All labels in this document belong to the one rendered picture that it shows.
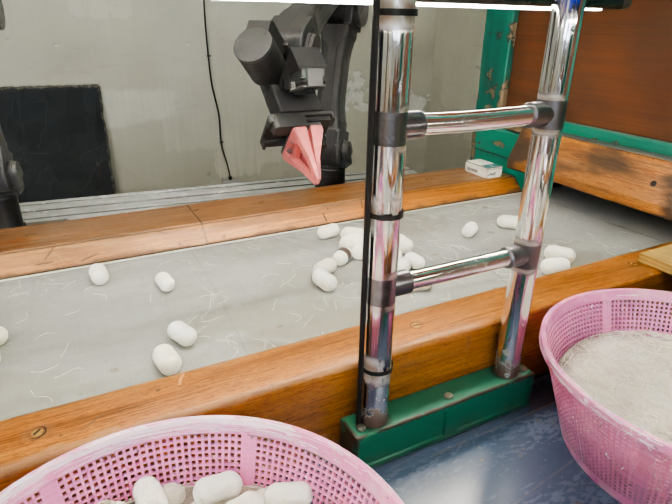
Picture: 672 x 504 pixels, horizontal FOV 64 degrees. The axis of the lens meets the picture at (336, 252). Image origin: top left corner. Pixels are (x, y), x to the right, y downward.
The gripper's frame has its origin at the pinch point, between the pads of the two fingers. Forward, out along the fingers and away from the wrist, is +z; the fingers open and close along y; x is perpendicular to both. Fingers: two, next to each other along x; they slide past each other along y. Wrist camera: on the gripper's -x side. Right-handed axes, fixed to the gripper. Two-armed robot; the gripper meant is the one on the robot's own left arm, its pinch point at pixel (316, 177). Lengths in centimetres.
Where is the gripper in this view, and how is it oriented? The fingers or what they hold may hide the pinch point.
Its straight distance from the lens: 77.4
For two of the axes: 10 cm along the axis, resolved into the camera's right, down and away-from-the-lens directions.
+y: 8.8, -1.6, 4.4
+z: 3.4, 8.7, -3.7
